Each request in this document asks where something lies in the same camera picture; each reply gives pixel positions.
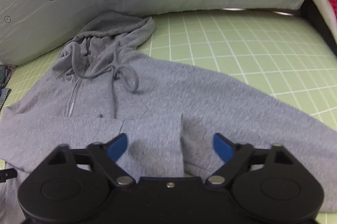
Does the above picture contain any grey zip hoodie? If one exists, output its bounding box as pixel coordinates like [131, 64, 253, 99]
[1, 11, 336, 223]

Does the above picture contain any blue denim jacket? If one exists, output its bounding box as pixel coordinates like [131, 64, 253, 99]
[0, 64, 12, 110]

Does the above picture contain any green grid cutting mat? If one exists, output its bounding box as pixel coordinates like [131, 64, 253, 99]
[0, 9, 337, 224]

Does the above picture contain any white folded garment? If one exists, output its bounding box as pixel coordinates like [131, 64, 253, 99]
[312, 0, 336, 42]

